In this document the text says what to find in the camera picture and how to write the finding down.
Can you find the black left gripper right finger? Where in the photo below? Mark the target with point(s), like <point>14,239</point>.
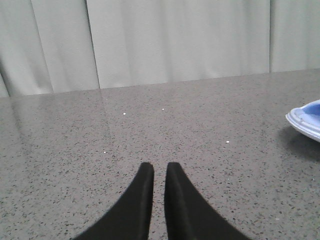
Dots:
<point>188,216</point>

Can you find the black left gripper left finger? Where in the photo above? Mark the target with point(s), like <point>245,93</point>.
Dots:
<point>129,218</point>

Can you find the light blue slipper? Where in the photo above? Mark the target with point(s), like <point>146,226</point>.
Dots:
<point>306,119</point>

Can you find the beige pleated curtain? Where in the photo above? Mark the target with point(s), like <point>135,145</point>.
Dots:
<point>54,46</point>

